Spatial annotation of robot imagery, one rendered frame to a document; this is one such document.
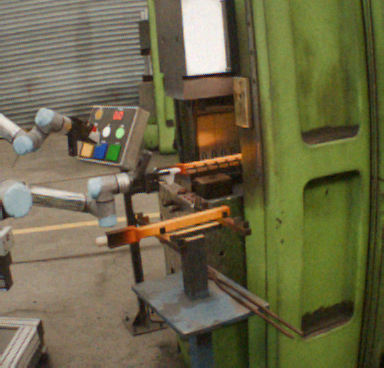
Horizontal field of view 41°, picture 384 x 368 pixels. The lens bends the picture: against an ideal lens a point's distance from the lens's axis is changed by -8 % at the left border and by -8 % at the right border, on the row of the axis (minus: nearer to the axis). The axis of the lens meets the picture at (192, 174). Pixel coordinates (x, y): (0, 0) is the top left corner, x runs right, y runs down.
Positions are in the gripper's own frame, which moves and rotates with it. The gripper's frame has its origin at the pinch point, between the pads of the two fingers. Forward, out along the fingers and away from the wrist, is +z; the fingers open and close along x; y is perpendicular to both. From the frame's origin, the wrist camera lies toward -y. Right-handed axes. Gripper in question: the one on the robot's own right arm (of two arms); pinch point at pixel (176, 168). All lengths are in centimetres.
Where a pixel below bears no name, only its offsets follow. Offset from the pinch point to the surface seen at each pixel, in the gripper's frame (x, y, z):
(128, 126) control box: -42.9, -11.9, -5.4
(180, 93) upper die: 4.5, -29.4, 2.6
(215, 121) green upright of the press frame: -18.7, -12.6, 26.8
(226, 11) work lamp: 27, -60, 13
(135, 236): 54, 3, -34
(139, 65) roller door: -756, -1, 226
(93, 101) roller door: -772, 55, 138
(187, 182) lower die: 4.2, 5.3, 2.7
